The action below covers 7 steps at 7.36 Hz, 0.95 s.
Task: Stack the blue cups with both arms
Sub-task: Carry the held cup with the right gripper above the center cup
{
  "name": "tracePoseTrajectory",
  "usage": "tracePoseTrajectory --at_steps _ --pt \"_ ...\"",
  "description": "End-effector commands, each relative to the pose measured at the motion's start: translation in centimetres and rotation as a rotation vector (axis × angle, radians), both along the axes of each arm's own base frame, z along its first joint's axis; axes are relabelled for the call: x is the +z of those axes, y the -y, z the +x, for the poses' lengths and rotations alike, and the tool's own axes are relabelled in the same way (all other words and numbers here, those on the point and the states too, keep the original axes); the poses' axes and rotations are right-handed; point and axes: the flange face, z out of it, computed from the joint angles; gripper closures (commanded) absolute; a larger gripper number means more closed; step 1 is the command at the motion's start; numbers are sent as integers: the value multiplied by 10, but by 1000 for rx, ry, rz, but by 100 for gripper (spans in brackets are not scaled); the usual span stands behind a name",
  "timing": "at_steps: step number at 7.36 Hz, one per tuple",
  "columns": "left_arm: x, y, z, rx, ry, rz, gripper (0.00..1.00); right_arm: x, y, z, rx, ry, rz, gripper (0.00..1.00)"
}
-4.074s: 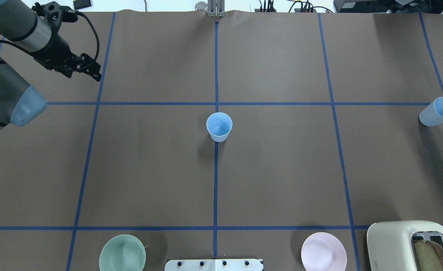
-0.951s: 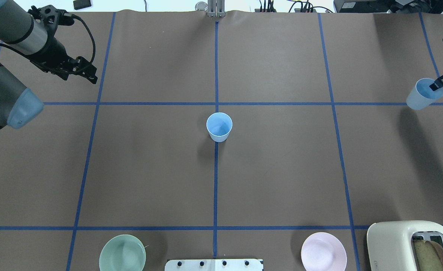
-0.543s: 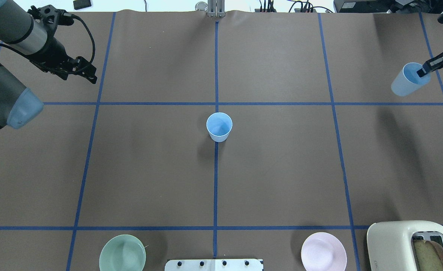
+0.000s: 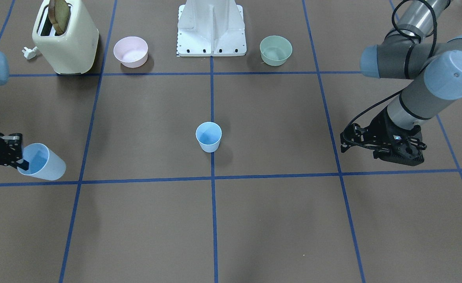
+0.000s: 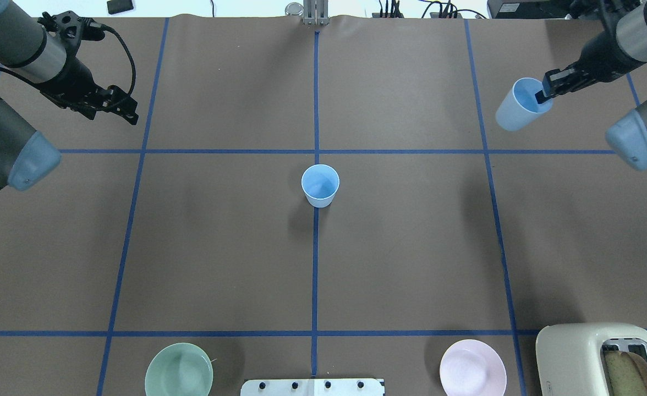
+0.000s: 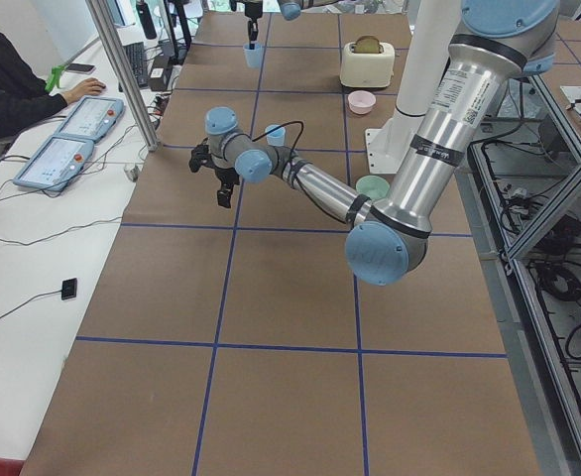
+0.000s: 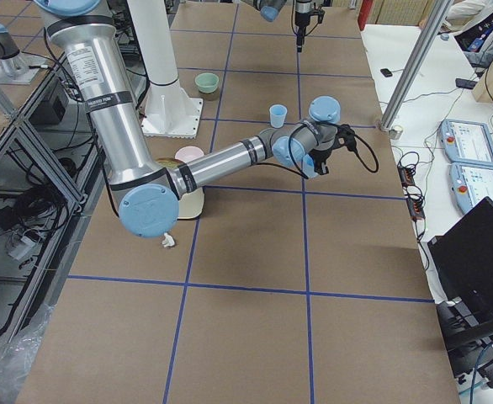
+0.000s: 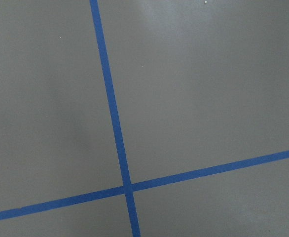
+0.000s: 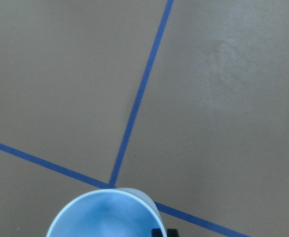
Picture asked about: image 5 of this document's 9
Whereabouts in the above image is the pink bowl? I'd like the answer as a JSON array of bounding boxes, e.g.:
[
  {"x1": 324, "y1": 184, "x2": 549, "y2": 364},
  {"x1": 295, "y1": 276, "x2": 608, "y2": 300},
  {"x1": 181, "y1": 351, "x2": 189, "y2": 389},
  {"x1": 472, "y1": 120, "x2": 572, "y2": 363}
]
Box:
[{"x1": 438, "y1": 339, "x2": 507, "y2": 395}]

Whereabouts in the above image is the green bowl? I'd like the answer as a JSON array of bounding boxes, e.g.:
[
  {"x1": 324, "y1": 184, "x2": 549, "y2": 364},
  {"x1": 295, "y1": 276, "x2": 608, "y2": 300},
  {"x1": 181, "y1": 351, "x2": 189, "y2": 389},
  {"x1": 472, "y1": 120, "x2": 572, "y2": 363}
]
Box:
[{"x1": 144, "y1": 343, "x2": 215, "y2": 395}]

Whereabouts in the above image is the blue cup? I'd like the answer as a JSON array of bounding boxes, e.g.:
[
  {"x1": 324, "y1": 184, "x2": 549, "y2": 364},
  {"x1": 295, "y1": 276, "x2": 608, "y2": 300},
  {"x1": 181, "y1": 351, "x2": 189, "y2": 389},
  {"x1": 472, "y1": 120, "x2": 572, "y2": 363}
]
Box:
[
  {"x1": 301, "y1": 164, "x2": 341, "y2": 208},
  {"x1": 495, "y1": 78, "x2": 554, "y2": 132}
]

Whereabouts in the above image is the orange black usb hub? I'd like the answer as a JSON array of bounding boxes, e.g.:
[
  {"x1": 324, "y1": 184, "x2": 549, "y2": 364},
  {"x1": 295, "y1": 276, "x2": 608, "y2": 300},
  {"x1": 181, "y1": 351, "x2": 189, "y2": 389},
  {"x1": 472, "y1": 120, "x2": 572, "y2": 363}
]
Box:
[{"x1": 426, "y1": 3, "x2": 463, "y2": 19}]

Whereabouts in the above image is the toast slice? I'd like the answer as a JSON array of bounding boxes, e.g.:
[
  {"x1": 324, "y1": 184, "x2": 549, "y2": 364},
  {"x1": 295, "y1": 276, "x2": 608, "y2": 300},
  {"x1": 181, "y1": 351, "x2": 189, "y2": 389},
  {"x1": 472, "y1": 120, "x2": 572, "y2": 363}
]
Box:
[{"x1": 604, "y1": 350, "x2": 647, "y2": 395}]

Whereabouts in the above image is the small black device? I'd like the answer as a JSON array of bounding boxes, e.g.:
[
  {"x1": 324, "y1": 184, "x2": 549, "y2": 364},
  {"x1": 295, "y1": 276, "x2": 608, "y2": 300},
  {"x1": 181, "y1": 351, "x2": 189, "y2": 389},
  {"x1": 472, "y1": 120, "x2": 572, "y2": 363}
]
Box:
[{"x1": 106, "y1": 0, "x2": 134, "y2": 15}]

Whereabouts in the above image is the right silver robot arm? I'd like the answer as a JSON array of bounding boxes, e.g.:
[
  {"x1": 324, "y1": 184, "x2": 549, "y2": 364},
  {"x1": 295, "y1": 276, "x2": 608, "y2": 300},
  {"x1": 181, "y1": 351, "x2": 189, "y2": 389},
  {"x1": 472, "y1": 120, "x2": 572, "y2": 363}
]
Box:
[{"x1": 529, "y1": 1, "x2": 647, "y2": 171}]

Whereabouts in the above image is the aluminium frame post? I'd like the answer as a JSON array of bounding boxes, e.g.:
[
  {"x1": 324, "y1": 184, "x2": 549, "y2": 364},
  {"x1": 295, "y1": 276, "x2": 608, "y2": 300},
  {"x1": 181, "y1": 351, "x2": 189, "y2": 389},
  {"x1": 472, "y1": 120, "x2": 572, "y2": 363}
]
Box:
[{"x1": 301, "y1": 0, "x2": 330, "y2": 26}]

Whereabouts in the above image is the cream toaster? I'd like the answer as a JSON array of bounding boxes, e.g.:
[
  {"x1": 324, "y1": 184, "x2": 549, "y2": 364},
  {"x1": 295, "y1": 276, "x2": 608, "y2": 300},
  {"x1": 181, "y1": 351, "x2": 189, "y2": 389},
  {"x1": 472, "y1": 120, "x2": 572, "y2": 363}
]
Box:
[{"x1": 535, "y1": 322, "x2": 647, "y2": 395}]

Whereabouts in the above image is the black laptop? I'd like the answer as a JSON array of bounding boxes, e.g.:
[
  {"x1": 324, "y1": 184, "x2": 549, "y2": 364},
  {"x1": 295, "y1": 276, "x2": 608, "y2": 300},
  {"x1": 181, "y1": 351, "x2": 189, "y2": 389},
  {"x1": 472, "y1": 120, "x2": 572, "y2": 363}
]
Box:
[{"x1": 486, "y1": 1, "x2": 600, "y2": 20}]

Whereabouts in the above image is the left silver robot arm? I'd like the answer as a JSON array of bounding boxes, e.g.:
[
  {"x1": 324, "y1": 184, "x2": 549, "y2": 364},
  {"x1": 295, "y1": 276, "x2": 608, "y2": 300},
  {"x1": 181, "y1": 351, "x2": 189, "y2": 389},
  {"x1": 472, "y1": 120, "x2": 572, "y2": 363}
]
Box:
[{"x1": 0, "y1": 1, "x2": 139, "y2": 191}]

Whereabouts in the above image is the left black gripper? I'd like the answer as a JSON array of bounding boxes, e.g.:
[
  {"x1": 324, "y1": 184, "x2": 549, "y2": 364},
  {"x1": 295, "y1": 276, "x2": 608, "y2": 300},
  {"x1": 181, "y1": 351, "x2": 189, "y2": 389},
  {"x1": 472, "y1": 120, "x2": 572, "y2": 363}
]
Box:
[{"x1": 37, "y1": 12, "x2": 139, "y2": 125}]

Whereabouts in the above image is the white pedestal column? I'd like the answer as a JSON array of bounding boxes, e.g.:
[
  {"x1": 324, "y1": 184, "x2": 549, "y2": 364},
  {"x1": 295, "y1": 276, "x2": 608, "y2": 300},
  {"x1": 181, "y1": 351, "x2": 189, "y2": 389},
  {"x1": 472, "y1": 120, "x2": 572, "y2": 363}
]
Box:
[{"x1": 240, "y1": 378, "x2": 386, "y2": 395}]

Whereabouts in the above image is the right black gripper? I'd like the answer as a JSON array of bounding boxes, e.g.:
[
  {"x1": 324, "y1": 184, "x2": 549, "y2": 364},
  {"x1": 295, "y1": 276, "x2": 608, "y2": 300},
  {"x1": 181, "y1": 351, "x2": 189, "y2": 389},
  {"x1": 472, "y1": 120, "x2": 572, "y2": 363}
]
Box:
[{"x1": 534, "y1": 49, "x2": 626, "y2": 105}]

